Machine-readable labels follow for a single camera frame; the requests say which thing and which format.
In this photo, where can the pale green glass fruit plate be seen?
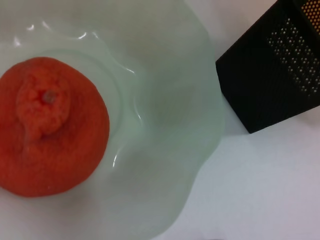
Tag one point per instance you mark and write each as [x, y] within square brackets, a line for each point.
[162, 112]

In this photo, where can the black mesh pen holder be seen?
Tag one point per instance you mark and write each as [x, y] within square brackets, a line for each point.
[262, 87]

